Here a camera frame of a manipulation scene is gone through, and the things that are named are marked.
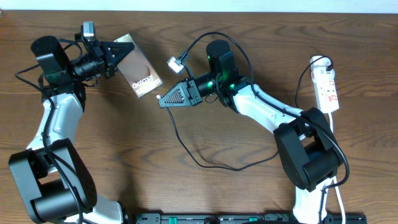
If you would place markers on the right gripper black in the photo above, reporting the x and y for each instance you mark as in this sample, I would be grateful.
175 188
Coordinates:
183 89

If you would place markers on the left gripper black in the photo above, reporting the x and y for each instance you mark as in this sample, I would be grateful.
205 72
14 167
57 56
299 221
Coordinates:
107 70

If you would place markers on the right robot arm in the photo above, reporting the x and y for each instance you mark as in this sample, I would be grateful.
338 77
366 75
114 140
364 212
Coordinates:
308 150

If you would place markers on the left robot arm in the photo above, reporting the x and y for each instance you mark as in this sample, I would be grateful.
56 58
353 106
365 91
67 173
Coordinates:
54 183

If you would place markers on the black usb charger plug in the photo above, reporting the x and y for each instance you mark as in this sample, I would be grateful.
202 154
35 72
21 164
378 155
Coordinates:
329 67

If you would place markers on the white power strip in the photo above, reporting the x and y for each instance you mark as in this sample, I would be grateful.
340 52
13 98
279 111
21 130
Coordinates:
324 84

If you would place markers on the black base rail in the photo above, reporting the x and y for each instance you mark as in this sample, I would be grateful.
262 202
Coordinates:
156 218

